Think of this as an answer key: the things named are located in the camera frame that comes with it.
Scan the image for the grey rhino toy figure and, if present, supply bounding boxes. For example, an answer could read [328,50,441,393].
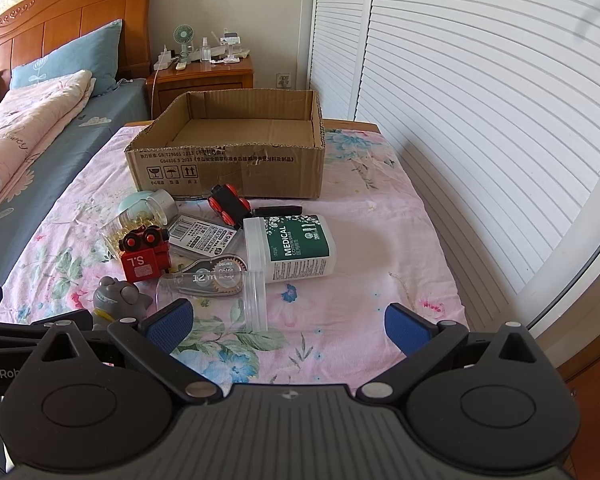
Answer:
[92,276,154,330]

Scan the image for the red toy truck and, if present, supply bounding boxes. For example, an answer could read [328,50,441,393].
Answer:
[119,226,171,283]

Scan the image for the correction tape dispenser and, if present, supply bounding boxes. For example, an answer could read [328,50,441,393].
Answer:
[162,256,247,297]

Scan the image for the clear capsule bottle silver cap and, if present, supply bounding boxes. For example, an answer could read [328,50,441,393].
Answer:
[100,190,178,259]

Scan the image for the white medical swab box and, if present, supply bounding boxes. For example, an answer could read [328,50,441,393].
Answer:
[242,214,337,283]

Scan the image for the black toy train red wheels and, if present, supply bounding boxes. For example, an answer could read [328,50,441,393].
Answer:
[208,184,252,230]

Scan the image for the clear plastic tube container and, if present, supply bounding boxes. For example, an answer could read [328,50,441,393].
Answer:
[155,271,268,332]

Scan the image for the pink floral table cloth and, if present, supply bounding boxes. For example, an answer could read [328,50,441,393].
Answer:
[0,123,470,396]

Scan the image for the white labelled flat package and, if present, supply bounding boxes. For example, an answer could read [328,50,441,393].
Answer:
[168,214,238,259]

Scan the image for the blue bed sheet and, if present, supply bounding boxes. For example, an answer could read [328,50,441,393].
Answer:
[0,78,149,324]

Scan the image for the mint green oval case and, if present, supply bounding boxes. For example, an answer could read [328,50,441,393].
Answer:
[117,191,152,214]

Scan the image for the brown cardboard box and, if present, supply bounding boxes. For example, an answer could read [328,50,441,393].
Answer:
[125,89,325,200]

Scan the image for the pink floral quilt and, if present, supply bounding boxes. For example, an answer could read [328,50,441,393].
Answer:
[0,70,96,205]

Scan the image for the wooden nightstand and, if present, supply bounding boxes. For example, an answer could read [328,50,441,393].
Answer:
[146,56,253,118]

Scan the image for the white louvred closet doors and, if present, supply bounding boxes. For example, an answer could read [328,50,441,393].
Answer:
[308,0,600,334]

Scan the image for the white power strip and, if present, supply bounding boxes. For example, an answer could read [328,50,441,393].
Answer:
[154,47,175,72]

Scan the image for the blue pillow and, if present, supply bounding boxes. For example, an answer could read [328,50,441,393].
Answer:
[9,20,122,96]

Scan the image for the clear spray bottle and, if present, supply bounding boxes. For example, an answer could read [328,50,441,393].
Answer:
[200,37,212,63]

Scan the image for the small green desk fan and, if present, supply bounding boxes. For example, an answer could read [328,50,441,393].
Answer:
[173,24,195,65]

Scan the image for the white gadget on stand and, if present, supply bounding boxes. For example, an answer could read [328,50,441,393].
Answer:
[215,30,250,64]

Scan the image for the orange wooden headboard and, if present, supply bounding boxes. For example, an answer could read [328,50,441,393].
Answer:
[0,0,151,100]

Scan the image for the wall power socket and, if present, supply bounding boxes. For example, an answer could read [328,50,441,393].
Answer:
[276,73,291,89]

